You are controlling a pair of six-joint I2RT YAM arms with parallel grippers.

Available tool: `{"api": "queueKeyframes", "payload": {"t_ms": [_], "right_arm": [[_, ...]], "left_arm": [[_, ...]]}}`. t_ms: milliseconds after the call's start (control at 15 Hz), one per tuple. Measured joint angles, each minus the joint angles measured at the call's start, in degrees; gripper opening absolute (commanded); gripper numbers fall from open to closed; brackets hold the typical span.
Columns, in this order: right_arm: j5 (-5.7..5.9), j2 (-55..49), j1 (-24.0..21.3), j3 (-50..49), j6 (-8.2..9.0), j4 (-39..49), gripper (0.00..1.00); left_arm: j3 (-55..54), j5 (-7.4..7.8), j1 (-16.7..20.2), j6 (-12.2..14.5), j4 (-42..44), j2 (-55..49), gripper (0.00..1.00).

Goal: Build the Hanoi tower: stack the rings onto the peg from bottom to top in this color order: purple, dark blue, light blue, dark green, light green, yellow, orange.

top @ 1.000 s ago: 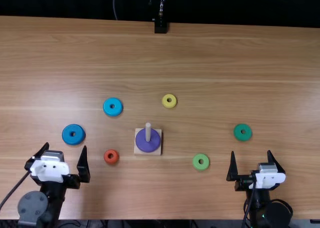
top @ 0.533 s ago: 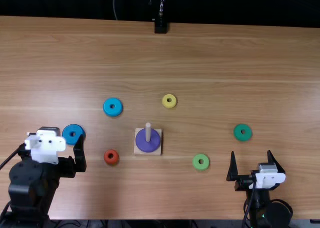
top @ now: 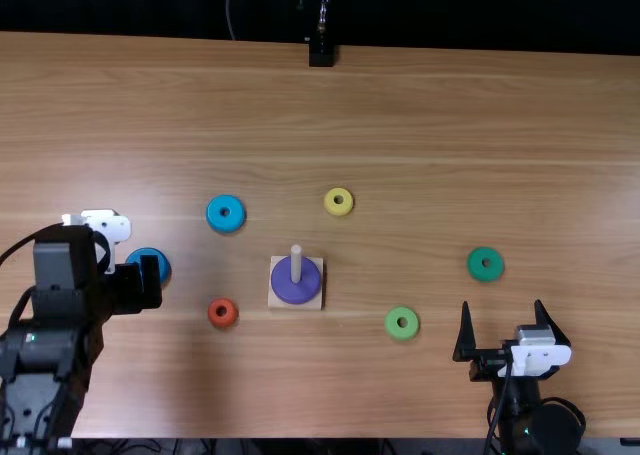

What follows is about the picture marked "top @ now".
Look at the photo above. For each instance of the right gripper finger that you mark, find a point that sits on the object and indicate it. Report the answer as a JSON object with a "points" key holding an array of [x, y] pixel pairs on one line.
{"points": [[467, 332], [550, 325]]}

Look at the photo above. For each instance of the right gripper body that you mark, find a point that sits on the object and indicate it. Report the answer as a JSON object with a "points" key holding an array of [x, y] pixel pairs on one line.
{"points": [[485, 367]]}

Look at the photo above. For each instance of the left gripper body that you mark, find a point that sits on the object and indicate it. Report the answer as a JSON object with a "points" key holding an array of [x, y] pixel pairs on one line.
{"points": [[135, 290]]}

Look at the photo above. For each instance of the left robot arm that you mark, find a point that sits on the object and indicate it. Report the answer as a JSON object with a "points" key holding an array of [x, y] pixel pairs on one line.
{"points": [[50, 325]]}

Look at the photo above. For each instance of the wooden peg base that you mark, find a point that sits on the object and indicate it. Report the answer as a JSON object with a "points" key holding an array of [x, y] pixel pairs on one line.
{"points": [[296, 262]]}

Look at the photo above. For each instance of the black clamp stand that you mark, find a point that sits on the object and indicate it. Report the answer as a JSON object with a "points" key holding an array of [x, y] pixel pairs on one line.
{"points": [[320, 55]]}

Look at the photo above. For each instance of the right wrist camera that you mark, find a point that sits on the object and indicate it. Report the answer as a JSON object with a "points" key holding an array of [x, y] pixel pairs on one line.
{"points": [[540, 357]]}

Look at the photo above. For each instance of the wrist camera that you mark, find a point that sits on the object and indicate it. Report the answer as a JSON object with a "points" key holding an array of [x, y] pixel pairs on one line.
{"points": [[112, 227], [540, 357]]}

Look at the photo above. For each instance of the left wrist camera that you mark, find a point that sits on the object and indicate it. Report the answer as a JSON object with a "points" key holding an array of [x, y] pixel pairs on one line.
{"points": [[112, 227]]}

